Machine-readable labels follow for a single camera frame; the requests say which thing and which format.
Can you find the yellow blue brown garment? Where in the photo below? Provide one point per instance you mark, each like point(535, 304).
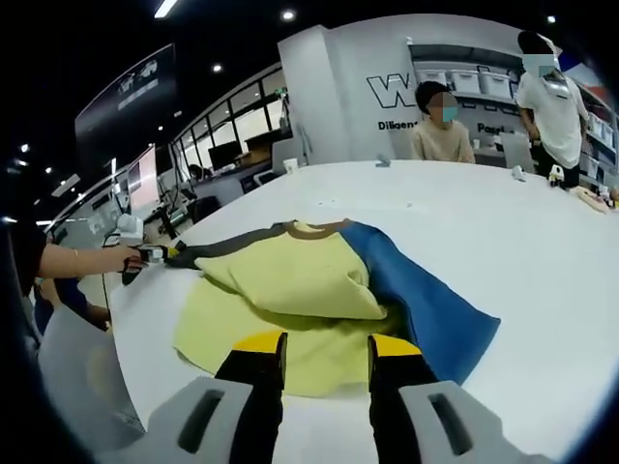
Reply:
point(290, 285)

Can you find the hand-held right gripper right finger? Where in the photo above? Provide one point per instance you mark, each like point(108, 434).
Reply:
point(401, 411)

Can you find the cream cloth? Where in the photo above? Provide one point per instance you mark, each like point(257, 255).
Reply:
point(592, 199)

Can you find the white paper cup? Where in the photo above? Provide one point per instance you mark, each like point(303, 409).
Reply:
point(290, 165)

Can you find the person's black sleeve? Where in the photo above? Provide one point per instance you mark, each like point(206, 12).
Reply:
point(29, 261)

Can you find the brown cardboard box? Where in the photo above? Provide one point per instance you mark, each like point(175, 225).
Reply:
point(262, 144)

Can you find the small white table object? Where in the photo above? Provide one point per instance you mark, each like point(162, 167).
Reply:
point(519, 173)

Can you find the bright computer monitor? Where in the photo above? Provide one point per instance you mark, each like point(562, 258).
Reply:
point(144, 181)

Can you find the large dark wall screen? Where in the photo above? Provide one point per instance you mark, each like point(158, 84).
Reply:
point(126, 96)

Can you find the long ceiling strip light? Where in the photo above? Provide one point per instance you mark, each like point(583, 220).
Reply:
point(165, 8)

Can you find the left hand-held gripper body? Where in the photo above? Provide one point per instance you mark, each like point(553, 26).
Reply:
point(129, 227)

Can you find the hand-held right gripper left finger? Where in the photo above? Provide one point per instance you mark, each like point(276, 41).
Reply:
point(227, 415)

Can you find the grey open laptop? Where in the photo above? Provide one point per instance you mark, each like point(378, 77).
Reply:
point(517, 150)

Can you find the person's left hand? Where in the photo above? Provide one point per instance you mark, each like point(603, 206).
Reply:
point(126, 258)

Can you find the grey mesh office chair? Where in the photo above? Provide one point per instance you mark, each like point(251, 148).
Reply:
point(82, 372)

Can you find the black computer monitor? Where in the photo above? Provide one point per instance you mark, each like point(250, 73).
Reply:
point(225, 156)

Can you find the small grey table object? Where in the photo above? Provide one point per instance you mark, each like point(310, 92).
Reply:
point(383, 160)

